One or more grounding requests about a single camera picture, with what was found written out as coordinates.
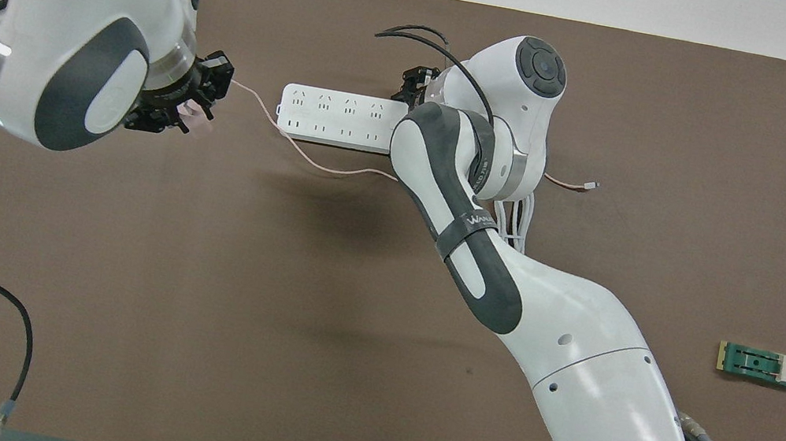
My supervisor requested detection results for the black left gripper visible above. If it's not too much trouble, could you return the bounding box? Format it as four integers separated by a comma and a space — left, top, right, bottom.
122, 36, 239, 146

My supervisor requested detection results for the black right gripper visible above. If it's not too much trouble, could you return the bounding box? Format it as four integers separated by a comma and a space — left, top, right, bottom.
390, 61, 443, 110

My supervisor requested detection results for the pink charger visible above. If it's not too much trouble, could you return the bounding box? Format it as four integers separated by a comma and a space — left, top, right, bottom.
179, 98, 218, 137

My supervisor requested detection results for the white power strip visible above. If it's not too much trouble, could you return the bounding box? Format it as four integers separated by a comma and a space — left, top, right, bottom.
274, 81, 413, 159

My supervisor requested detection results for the pink charging cable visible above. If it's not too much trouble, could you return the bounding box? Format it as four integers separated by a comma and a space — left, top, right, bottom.
216, 79, 607, 220

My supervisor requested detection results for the brown table mat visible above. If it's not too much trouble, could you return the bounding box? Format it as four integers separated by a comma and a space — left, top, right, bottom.
0, 0, 786, 441

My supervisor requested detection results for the white power cord with plug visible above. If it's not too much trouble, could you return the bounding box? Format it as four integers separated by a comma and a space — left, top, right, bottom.
486, 186, 539, 250

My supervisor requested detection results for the green knife switch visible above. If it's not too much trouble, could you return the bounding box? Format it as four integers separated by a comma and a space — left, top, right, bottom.
714, 340, 786, 391

